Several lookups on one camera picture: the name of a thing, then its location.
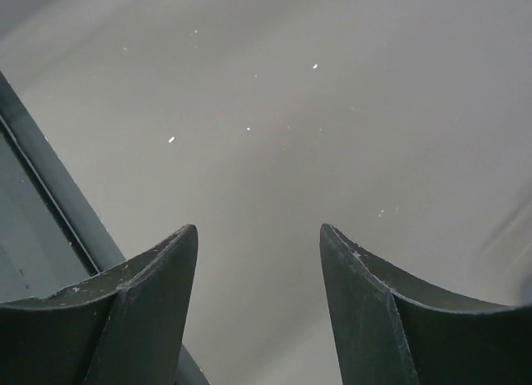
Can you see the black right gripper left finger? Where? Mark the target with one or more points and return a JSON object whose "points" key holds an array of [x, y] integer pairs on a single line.
{"points": [[122, 326]]}

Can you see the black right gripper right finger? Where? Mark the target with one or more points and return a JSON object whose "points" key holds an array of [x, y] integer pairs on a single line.
{"points": [[390, 327]]}

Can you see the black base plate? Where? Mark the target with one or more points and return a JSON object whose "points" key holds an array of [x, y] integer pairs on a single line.
{"points": [[51, 238]]}

